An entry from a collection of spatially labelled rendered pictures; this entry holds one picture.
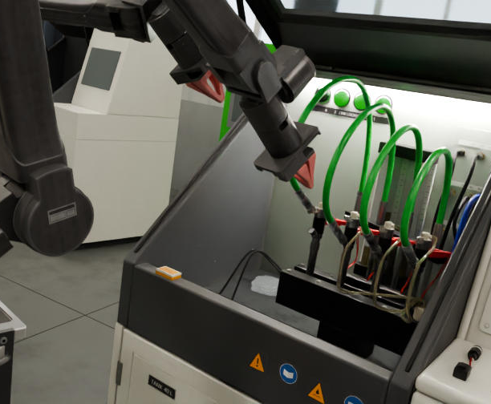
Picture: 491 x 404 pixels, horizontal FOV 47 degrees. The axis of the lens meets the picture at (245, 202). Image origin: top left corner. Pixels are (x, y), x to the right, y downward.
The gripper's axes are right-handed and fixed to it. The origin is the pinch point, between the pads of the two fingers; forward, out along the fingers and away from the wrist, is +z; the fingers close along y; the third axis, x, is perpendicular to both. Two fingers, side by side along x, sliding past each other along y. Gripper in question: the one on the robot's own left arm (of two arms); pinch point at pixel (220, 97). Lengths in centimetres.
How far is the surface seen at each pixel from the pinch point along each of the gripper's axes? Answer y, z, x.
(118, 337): 33, 35, 41
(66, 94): 310, 48, -113
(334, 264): 14, 66, -10
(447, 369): -39, 46, 22
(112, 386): 36, 44, 50
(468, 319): -35, 53, 8
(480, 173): -25, 52, -31
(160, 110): 264, 92, -141
